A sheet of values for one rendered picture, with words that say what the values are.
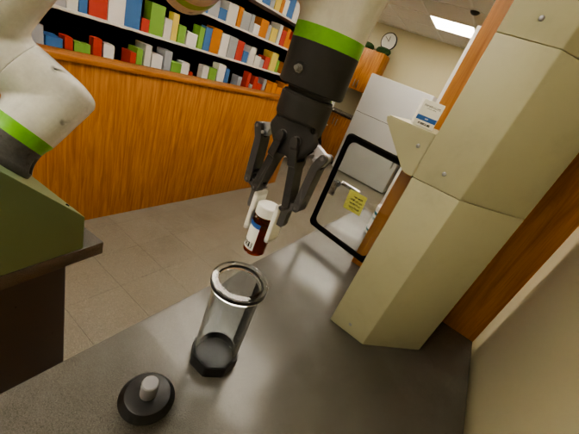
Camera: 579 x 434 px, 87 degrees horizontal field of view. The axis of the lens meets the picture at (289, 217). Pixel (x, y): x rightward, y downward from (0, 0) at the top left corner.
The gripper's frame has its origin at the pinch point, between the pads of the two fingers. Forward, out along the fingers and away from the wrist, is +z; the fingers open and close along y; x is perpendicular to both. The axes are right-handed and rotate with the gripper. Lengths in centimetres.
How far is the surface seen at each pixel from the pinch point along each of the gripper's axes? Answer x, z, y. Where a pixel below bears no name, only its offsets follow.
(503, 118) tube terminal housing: -33.6, -27.5, -22.8
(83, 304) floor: -29, 130, 107
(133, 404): 18.6, 33.1, 1.2
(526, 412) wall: -27, 20, -56
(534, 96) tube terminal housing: -34, -33, -25
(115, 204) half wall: -89, 120, 182
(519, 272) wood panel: -70, 8, -51
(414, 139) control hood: -33.8, -17.7, -10.0
